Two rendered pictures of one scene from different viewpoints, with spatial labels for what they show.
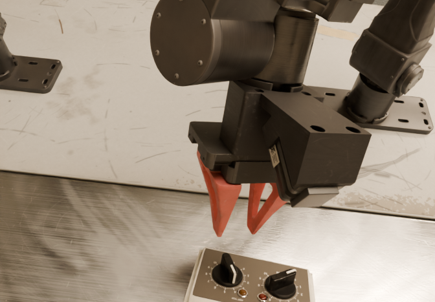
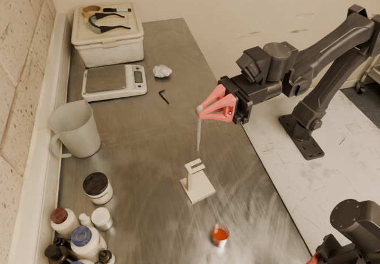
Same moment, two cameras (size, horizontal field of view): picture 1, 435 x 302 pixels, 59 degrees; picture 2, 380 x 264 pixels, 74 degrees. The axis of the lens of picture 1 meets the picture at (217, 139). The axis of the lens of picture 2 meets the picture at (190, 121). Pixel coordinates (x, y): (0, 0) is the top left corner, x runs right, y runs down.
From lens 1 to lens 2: 0.27 m
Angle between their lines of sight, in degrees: 44
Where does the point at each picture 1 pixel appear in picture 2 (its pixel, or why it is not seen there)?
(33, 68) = (311, 147)
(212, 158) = (320, 251)
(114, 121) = (315, 195)
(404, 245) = not seen: outside the picture
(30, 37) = (325, 134)
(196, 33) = (349, 219)
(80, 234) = (261, 213)
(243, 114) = (345, 254)
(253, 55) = (364, 244)
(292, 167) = not seen: outside the picture
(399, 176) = not seen: outside the picture
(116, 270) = (257, 236)
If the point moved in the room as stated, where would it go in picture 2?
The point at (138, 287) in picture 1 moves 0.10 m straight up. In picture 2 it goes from (256, 250) to (265, 237)
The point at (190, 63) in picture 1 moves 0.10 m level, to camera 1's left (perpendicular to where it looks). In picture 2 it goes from (339, 223) to (301, 170)
